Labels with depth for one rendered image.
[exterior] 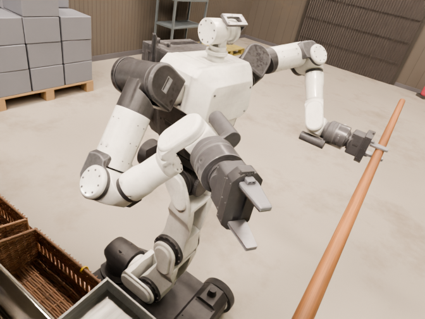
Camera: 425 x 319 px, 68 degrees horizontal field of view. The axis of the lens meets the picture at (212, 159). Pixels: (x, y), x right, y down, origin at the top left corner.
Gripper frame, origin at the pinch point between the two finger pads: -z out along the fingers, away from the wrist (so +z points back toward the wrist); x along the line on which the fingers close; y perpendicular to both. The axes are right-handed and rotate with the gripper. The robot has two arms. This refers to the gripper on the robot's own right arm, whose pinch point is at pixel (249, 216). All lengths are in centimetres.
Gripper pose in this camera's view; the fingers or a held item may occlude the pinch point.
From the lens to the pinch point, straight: 50.3
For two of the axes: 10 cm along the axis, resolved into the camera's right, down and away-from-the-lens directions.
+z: -3.5, -5.6, 7.5
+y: 9.2, -0.5, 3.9
